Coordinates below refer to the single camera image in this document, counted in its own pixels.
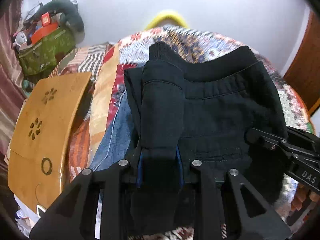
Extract black pants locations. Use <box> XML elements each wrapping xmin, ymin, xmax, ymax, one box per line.
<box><xmin>124</xmin><ymin>42</ymin><xmax>287</xmax><ymax>234</ymax></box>

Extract grey neck pillow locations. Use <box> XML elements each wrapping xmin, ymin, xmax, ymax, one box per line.
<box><xmin>33</xmin><ymin>0</ymin><xmax>84</xmax><ymax>32</ymax></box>

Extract blue denim jeans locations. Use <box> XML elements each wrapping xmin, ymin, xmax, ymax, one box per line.
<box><xmin>89</xmin><ymin>92</ymin><xmax>135</xmax><ymax>171</ymax></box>

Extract orange box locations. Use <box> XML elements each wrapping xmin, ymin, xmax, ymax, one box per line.
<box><xmin>30</xmin><ymin>12</ymin><xmax>59</xmax><ymax>44</ymax></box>

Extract brown wooden door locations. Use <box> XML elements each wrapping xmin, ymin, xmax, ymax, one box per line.
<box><xmin>284</xmin><ymin>12</ymin><xmax>320</xmax><ymax>115</ymax></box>

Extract wooden lap desk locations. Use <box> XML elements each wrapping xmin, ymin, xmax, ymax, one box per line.
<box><xmin>8</xmin><ymin>72</ymin><xmax>91</xmax><ymax>212</ymax></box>

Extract striped maroon curtain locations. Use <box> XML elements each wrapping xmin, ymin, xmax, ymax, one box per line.
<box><xmin>1</xmin><ymin>0</ymin><xmax>25</xmax><ymax>164</ymax></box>

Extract yellow round object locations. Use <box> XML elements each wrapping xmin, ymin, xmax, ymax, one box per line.
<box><xmin>144</xmin><ymin>10</ymin><xmax>189</xmax><ymax>30</ymax></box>

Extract green patterned storage bag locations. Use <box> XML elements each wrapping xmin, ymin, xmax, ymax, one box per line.
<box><xmin>18</xmin><ymin>27</ymin><xmax>75</xmax><ymax>78</ymax></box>

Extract white small device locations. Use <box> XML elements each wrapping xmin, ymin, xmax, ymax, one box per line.
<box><xmin>36</xmin><ymin>204</ymin><xmax>47</xmax><ymax>218</ymax></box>

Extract right hand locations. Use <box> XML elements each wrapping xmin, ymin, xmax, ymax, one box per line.
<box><xmin>291</xmin><ymin>183</ymin><xmax>319</xmax><ymax>211</ymax></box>

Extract black hair tie ring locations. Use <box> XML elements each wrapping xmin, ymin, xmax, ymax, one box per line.
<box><xmin>41</xmin><ymin>157</ymin><xmax>53</xmax><ymax>176</ymax></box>

